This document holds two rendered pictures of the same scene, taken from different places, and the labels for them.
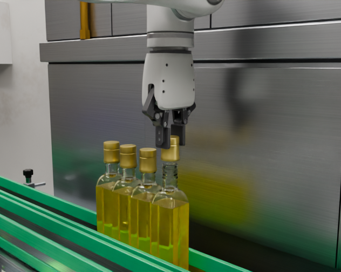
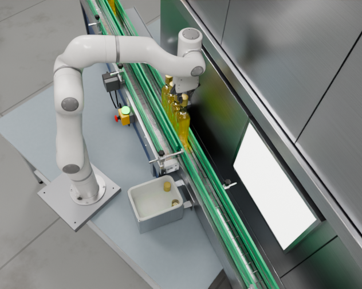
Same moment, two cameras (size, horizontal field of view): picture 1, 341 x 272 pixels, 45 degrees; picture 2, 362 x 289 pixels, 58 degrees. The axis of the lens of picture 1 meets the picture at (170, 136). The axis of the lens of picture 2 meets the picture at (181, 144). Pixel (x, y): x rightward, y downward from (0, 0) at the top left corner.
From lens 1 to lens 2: 96 cm
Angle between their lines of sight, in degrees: 48
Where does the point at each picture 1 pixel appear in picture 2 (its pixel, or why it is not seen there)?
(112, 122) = not seen: hidden behind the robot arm
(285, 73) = (232, 97)
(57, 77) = not seen: outside the picture
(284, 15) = (242, 71)
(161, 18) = not seen: hidden behind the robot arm
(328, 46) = (246, 101)
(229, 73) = (218, 77)
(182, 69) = (190, 79)
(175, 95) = (185, 88)
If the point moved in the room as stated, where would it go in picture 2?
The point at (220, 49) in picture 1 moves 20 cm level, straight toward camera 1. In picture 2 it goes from (219, 62) to (194, 94)
